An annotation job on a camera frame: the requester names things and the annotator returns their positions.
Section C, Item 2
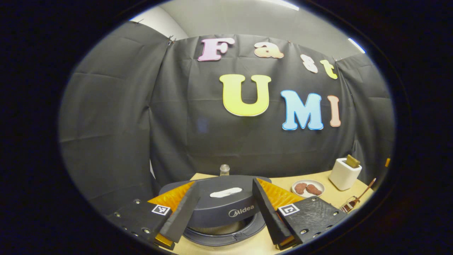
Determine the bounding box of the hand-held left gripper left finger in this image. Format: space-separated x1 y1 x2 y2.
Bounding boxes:
108 181 201 251

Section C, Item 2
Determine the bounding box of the brown wooden spoon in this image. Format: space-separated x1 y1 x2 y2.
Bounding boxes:
342 178 377 213

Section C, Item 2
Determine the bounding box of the white toaster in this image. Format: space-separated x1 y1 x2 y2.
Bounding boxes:
328 158 362 191

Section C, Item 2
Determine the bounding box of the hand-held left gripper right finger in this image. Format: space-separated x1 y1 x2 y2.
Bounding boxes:
252 178 349 250

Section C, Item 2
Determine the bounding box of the round white plate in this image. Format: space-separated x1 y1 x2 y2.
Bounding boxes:
292 180 325 198

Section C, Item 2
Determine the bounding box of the dark grey rice cooker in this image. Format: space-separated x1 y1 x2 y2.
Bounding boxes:
159 175 272 247

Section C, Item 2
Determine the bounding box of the brown toast slice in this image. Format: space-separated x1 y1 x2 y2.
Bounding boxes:
345 154 361 169

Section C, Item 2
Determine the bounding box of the black backdrop cloth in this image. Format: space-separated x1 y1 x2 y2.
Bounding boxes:
58 21 395 216

